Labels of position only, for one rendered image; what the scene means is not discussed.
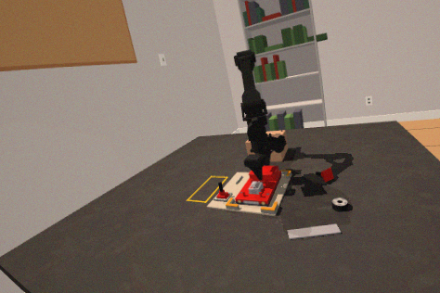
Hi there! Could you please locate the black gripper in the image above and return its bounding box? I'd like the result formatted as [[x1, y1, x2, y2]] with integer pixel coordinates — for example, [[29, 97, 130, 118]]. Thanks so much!
[[244, 138, 274, 180]]

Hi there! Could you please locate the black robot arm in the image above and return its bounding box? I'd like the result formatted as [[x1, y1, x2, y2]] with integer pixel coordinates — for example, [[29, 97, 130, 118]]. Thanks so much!
[[234, 49, 286, 153]]

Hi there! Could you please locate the light grey flat bar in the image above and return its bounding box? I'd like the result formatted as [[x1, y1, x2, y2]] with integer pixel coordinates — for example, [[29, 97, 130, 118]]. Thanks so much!
[[287, 224, 341, 239]]

